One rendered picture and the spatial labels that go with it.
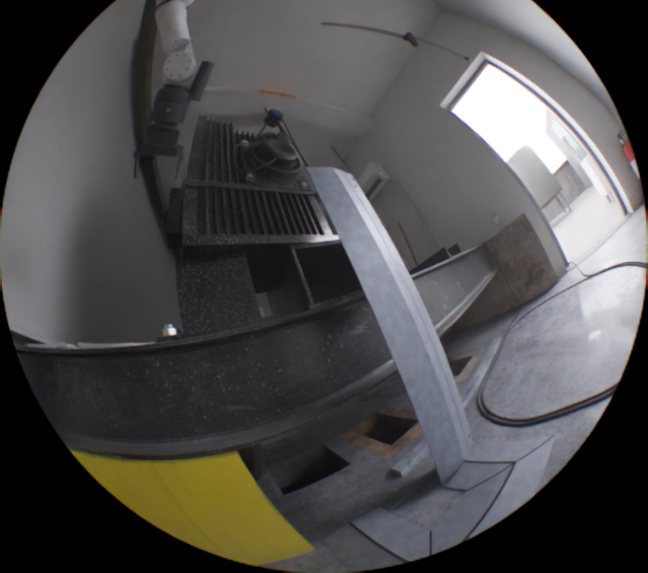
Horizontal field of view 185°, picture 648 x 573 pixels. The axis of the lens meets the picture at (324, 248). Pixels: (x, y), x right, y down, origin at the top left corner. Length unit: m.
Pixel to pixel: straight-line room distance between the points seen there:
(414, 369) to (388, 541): 0.49
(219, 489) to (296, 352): 0.40
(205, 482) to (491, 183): 2.35
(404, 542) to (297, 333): 0.65
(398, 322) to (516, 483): 0.58
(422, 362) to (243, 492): 0.50
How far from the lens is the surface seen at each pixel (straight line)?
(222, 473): 0.50
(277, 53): 2.35
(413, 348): 0.50
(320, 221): 0.72
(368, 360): 0.61
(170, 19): 0.58
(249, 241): 0.54
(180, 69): 0.48
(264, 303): 3.74
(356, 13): 2.60
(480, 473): 0.72
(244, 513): 0.58
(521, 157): 6.37
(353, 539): 0.70
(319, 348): 0.54
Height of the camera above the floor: 0.59
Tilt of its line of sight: 23 degrees up
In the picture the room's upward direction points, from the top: 23 degrees counter-clockwise
